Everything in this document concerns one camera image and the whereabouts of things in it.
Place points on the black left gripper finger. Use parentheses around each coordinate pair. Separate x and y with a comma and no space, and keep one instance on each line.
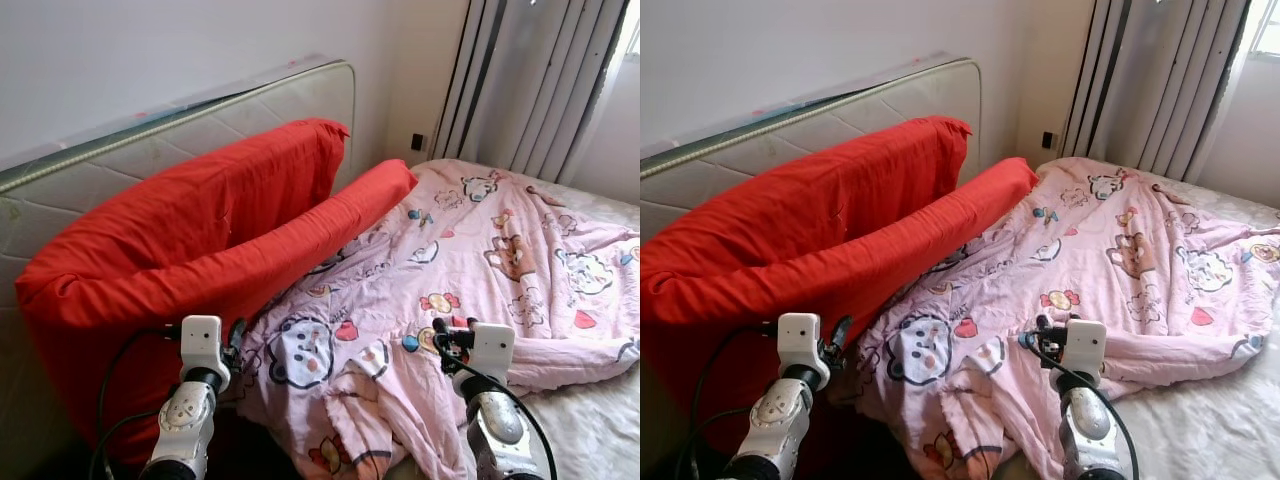
(238,330)
(842,328)

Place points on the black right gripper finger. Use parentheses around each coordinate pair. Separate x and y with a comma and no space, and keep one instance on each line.
(442,332)
(1030,334)

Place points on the pink cartoon print quilt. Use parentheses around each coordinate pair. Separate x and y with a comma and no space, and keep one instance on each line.
(1120,250)
(480,250)

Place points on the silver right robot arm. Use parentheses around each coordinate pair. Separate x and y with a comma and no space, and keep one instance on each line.
(1085,430)
(500,430)

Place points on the red fabric folded cushion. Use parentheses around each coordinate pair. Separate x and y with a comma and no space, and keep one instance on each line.
(780,260)
(150,260)

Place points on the green white quilted mattress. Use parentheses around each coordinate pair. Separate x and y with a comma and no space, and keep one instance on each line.
(150,165)
(800,150)

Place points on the grey pleated curtain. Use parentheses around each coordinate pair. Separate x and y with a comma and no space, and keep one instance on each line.
(520,80)
(1150,80)

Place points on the bright window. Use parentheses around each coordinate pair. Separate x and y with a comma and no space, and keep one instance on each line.
(1265,25)
(632,30)

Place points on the black wall socket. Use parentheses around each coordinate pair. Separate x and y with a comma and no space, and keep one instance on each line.
(1048,140)
(417,142)

